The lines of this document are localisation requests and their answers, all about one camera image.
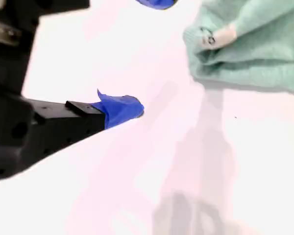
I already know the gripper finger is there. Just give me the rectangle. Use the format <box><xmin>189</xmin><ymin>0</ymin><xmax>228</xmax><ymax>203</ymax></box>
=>
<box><xmin>23</xmin><ymin>99</ymin><xmax>145</xmax><ymax>163</ymax></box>
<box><xmin>134</xmin><ymin>0</ymin><xmax>178</xmax><ymax>10</ymax></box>
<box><xmin>65</xmin><ymin>89</ymin><xmax>145</xmax><ymax>116</ymax></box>

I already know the pale green T-shirt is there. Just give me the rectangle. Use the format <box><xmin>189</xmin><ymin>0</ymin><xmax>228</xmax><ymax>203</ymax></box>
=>
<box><xmin>182</xmin><ymin>0</ymin><xmax>294</xmax><ymax>95</ymax></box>

